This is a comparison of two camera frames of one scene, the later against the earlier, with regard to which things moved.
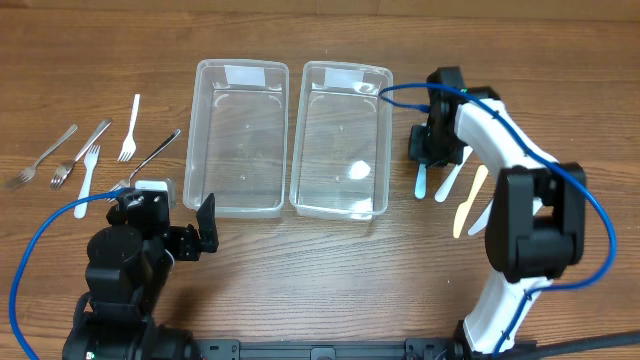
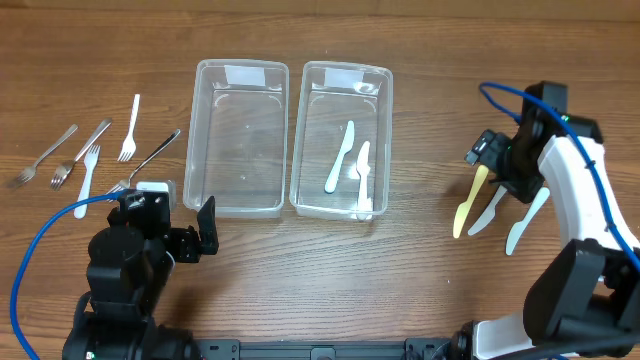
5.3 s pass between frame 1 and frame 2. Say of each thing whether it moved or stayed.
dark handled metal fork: stayed
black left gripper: stayed
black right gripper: moved
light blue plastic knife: stayed
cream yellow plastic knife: stayed
